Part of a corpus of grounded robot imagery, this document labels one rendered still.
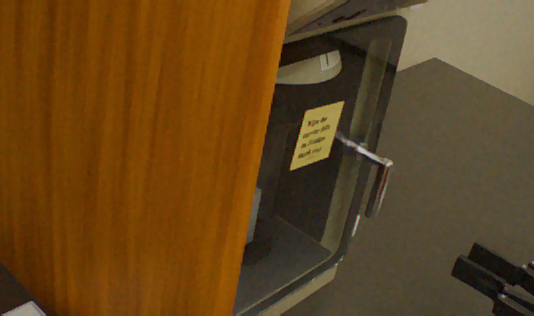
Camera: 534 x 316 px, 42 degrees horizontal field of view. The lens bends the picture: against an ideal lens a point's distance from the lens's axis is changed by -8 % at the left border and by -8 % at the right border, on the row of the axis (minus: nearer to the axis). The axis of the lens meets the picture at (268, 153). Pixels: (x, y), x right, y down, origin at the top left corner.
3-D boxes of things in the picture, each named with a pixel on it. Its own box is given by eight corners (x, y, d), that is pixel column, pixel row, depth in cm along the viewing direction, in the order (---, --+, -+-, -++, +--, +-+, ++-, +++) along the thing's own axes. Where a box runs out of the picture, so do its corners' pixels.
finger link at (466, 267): (497, 298, 86) (495, 301, 86) (452, 272, 90) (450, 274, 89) (506, 280, 85) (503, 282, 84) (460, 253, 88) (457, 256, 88)
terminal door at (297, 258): (197, 347, 91) (242, 55, 70) (340, 258, 112) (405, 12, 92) (201, 351, 90) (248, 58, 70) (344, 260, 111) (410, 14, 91)
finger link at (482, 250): (518, 267, 88) (520, 265, 88) (473, 241, 91) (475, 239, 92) (510, 285, 89) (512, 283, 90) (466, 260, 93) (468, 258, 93)
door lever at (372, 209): (351, 199, 103) (340, 205, 101) (367, 140, 98) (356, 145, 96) (381, 217, 100) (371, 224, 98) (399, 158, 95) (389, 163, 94)
